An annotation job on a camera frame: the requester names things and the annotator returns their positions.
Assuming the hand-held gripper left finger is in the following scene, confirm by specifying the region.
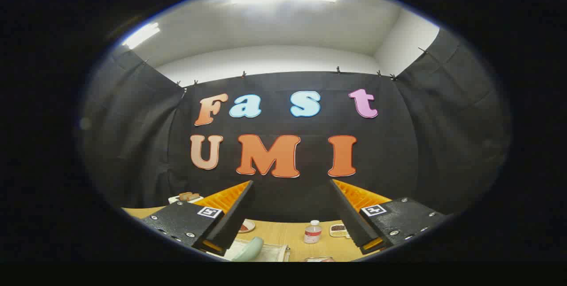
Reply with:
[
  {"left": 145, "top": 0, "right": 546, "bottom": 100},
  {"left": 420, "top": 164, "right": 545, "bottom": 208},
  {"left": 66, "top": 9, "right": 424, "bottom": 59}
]
[{"left": 141, "top": 180, "right": 256, "bottom": 256}]

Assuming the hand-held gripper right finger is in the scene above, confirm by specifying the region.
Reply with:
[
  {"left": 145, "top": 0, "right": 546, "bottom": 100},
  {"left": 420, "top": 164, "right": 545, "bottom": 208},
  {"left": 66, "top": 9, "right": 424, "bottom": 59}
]
[{"left": 329, "top": 179, "right": 446, "bottom": 255}]

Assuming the mint green plate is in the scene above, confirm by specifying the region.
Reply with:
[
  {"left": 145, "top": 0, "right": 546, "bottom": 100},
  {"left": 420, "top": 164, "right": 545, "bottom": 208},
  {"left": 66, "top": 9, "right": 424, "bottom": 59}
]
[{"left": 231, "top": 236, "right": 264, "bottom": 262}]

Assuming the white wire dish rack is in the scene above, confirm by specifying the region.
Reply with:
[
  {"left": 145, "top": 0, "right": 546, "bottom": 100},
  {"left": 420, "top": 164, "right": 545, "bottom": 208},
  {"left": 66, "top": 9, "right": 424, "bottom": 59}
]
[{"left": 208, "top": 238, "right": 291, "bottom": 262}]

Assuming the clear plastic bottle red label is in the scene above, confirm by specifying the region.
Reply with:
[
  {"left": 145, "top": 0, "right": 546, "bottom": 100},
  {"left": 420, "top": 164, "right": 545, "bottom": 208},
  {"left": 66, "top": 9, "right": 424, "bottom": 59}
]
[{"left": 304, "top": 220, "right": 322, "bottom": 244}]

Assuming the cream toaster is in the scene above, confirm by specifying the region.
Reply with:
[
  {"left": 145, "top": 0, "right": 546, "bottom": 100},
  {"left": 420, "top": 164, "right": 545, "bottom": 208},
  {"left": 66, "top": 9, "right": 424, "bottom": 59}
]
[{"left": 168, "top": 194, "right": 204, "bottom": 205}]

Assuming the row of black cloth clips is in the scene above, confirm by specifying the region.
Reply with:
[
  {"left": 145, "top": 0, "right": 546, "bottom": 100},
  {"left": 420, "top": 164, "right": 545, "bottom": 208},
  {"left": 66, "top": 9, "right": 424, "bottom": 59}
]
[{"left": 142, "top": 47, "right": 428, "bottom": 87}]

